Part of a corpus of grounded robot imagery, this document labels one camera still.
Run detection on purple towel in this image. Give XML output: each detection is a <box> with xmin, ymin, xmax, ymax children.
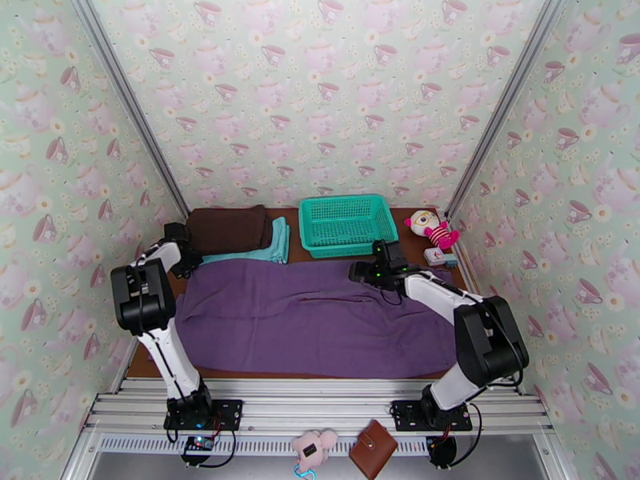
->
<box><xmin>174</xmin><ymin>258</ymin><xmax>458</xmax><ymax>380</ymax></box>

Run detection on brown folded trousers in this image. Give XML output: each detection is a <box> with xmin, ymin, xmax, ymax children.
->
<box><xmin>186</xmin><ymin>204</ymin><xmax>274</xmax><ymax>257</ymax></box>

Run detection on teal folded trousers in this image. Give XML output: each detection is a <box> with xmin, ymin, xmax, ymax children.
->
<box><xmin>199</xmin><ymin>217</ymin><xmax>291</xmax><ymax>266</ymax></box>

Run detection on teal plastic basket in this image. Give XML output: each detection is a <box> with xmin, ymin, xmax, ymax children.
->
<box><xmin>298</xmin><ymin>194</ymin><xmax>400</xmax><ymax>260</ymax></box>

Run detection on pink striped plush doll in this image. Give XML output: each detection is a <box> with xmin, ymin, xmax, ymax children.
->
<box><xmin>403</xmin><ymin>209</ymin><xmax>460</xmax><ymax>251</ymax></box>

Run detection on brown leather wallet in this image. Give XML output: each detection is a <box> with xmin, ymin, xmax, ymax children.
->
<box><xmin>348</xmin><ymin>419</ymin><xmax>399</xmax><ymax>480</ymax></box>

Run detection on aluminium frame rail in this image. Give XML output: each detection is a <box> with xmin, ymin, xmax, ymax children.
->
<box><xmin>82</xmin><ymin>377</ymin><xmax>556</xmax><ymax>437</ymax></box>

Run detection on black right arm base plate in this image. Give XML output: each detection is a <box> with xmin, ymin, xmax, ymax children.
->
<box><xmin>390</xmin><ymin>399</ymin><xmax>474</xmax><ymax>433</ymax></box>

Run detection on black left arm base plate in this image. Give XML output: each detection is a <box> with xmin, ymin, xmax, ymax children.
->
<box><xmin>163</xmin><ymin>398</ymin><xmax>245</xmax><ymax>434</ymax></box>

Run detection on aluminium corner post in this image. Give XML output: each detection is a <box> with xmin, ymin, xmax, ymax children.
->
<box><xmin>67</xmin><ymin>0</ymin><xmax>191</xmax><ymax>220</ymax></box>
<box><xmin>445</xmin><ymin>0</ymin><xmax>574</xmax><ymax>220</ymax></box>

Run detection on pink plush keychain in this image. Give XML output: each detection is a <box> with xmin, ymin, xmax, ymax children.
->
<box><xmin>291</xmin><ymin>429</ymin><xmax>338</xmax><ymax>467</ymax></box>

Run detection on black left base cable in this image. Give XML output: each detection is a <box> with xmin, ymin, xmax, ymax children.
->
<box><xmin>197</xmin><ymin>427</ymin><xmax>245</xmax><ymax>470</ymax></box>

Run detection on black base cable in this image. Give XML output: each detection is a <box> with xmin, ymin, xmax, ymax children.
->
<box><xmin>197</xmin><ymin>427</ymin><xmax>245</xmax><ymax>470</ymax></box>
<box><xmin>446</xmin><ymin>402</ymin><xmax>487</xmax><ymax>468</ymax></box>

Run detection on white slotted cable duct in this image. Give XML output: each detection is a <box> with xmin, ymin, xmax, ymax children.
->
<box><xmin>97</xmin><ymin>433</ymin><xmax>432</xmax><ymax>457</ymax></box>

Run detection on black right base cable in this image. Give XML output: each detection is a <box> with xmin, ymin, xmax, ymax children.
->
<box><xmin>446</xmin><ymin>402</ymin><xmax>487</xmax><ymax>468</ymax></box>

